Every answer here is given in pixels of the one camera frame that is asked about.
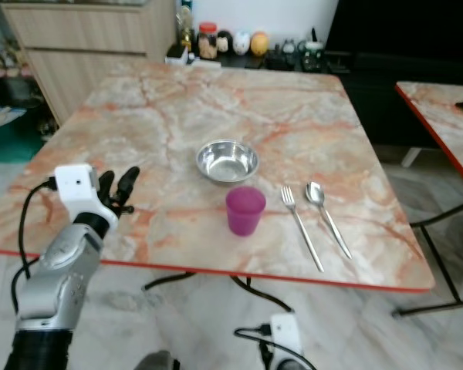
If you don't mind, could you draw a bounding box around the black television cabinet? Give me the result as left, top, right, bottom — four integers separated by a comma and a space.
324, 0, 463, 147

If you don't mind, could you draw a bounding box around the white egg ornament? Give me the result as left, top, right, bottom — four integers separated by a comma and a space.
233, 31, 252, 56

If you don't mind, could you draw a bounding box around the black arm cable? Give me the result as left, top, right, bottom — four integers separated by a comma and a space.
234, 324, 321, 370
12, 179, 59, 309

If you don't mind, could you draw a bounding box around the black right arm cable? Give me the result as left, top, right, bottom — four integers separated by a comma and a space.
234, 324, 321, 370

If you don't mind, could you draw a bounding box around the steel spoon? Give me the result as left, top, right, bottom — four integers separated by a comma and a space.
305, 181, 353, 261

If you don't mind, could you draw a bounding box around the steel fork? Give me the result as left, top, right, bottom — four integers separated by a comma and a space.
280, 185, 326, 273

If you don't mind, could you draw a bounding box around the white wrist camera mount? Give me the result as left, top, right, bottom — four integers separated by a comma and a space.
270, 312, 303, 370
54, 163, 115, 228

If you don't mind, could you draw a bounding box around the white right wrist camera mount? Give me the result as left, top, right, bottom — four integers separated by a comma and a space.
270, 312, 303, 370

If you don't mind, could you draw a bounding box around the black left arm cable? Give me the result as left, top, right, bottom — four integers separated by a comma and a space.
12, 179, 59, 309

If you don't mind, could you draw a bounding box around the purple plastic cup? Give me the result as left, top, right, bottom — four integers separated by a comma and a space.
225, 186, 267, 237

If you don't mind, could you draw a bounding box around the small steel bowl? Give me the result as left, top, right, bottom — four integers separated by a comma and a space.
195, 139, 261, 186

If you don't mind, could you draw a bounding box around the green bin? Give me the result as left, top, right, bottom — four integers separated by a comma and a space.
0, 123, 46, 163

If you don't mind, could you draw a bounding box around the small dark figurine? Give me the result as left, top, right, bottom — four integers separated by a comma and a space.
279, 37, 300, 61

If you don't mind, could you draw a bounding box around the light wooden cabinet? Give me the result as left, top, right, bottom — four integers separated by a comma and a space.
0, 0, 178, 124

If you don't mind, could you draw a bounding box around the gold trophy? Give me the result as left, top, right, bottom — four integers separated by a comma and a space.
179, 2, 197, 53

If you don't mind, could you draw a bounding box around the yellow egg ornament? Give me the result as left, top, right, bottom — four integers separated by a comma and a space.
250, 31, 269, 57

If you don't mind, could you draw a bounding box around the dark green jar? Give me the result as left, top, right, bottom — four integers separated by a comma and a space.
301, 27, 326, 72

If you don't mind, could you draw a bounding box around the red-lid glass jar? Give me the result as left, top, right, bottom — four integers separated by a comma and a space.
198, 22, 219, 60

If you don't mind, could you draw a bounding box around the dark egg ornament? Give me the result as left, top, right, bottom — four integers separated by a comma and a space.
218, 29, 235, 56

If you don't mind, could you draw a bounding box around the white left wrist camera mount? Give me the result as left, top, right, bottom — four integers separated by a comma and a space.
54, 163, 115, 228

